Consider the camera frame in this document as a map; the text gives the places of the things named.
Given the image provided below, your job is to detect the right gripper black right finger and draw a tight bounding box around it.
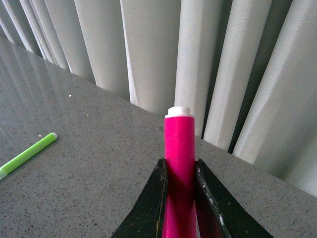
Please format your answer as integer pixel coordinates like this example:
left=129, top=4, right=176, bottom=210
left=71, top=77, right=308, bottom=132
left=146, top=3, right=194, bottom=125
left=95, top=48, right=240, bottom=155
left=195, top=159, right=272, bottom=238

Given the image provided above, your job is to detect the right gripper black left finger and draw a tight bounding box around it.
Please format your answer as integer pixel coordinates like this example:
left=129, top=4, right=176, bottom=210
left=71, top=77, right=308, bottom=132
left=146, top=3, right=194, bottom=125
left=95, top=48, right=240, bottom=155
left=112, top=158, right=168, bottom=238

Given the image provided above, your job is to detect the pink highlighter pen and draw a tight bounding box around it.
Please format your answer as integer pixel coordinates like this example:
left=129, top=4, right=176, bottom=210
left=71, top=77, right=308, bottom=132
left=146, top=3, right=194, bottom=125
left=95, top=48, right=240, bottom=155
left=162, top=106, right=197, bottom=238

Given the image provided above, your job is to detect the white pleated curtain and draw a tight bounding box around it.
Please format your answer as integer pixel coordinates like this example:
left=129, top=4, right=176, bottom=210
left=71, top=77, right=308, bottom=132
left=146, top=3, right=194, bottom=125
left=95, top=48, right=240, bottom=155
left=0, top=0, right=317, bottom=195

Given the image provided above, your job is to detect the green highlighter pen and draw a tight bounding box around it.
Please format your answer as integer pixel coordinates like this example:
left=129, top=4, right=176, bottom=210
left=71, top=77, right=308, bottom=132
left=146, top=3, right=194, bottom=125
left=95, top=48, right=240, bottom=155
left=0, top=132, right=58, bottom=179

